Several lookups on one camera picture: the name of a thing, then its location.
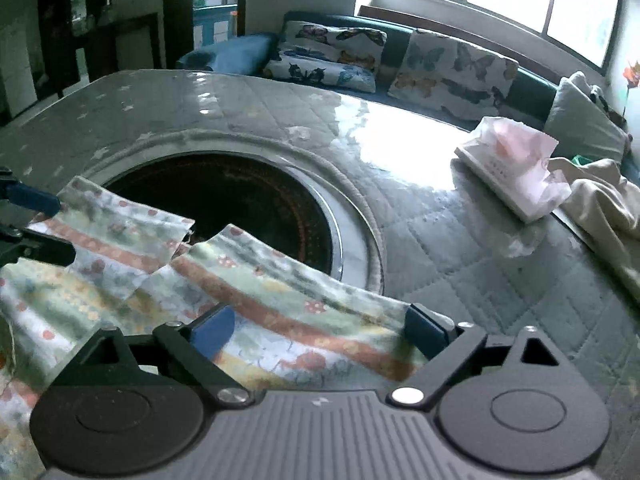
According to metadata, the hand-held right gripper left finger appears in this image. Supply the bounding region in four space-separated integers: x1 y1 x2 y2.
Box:
48 304 252 407

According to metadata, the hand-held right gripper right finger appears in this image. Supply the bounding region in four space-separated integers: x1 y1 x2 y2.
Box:
389 302 597 409

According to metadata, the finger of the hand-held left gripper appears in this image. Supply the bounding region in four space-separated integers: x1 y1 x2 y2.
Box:
0 225 77 268
0 167 62 219

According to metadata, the floral patterned garment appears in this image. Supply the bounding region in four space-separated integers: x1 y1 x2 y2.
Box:
0 175 452 480

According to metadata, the round table stove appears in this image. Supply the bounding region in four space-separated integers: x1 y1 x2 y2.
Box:
94 151 387 297

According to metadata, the dark wooden cabinet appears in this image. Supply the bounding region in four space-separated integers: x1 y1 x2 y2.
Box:
36 0 165 117

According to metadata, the pink tissue pack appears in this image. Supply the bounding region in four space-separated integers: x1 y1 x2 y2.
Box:
454 116 573 224

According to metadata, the cream cloth pile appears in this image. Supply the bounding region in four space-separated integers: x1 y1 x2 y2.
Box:
547 157 640 307

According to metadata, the teal sofa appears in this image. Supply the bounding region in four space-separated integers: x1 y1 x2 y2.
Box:
176 10 640 183

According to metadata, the blue cabinet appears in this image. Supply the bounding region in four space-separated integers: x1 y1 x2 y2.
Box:
192 2 239 47

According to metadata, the large butterfly print pillow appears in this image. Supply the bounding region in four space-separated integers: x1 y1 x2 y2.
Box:
387 29 521 122

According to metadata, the white pillow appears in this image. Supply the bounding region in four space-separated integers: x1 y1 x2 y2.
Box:
544 77 629 162

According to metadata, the flat butterfly print pillow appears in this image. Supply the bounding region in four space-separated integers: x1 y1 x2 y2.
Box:
262 49 377 94

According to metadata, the small patterned cushion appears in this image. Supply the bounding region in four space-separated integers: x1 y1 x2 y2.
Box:
569 71 627 113

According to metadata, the small butterfly print pillow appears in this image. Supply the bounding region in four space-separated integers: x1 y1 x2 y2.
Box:
277 21 389 74

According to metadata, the colourful pinwheel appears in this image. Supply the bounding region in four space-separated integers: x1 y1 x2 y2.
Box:
621 59 640 117

